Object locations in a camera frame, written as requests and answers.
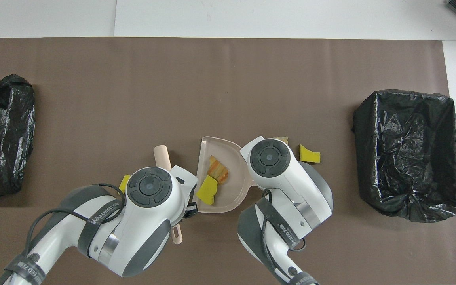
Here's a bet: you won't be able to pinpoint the bin lined with black bag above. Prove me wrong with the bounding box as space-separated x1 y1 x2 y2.
0 74 36 200
352 90 456 223

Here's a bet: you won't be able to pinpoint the orange sliced bread toy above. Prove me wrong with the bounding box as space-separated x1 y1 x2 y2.
206 155 230 185

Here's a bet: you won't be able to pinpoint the pink plastic dustpan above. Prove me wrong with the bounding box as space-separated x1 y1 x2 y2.
195 136 252 214

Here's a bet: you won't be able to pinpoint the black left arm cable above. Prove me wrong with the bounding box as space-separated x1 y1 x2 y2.
24 183 126 258

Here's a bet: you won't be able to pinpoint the small yellow sponge piece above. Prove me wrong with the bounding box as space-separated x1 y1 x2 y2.
299 144 321 163

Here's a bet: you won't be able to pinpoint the pink hand brush black bristles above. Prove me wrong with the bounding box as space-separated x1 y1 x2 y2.
153 145 184 245

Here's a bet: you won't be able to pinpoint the brown paper table mat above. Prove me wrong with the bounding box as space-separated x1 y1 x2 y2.
0 38 456 285

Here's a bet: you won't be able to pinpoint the notched yellow sponge piece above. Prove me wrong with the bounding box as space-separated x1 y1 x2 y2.
118 174 131 194

